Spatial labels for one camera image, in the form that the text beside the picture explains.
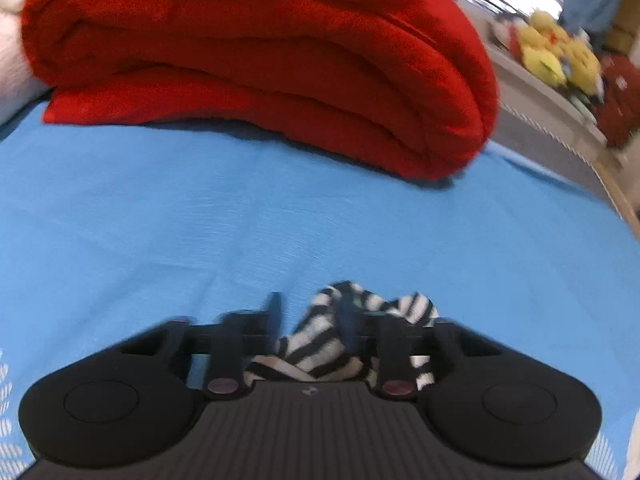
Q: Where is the blue white patterned bed sheet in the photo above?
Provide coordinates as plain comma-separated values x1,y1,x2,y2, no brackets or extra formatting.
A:
1,104,639,479

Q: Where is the white windowsill ledge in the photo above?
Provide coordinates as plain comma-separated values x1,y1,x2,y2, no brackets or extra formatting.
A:
459,2,628,169

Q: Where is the red folded blanket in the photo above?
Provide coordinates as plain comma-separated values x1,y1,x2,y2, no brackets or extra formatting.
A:
22,0,499,180

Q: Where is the yellow plush toy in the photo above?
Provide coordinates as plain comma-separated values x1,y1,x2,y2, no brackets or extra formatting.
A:
510,11,602,96

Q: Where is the red plush toy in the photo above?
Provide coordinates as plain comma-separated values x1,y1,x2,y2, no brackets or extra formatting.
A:
596,54,640,148

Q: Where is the beige folded blanket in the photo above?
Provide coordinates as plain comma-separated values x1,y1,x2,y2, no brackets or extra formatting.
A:
0,0,48,125

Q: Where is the black white striped garment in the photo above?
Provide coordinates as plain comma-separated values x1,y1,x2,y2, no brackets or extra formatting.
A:
244,282,439,387

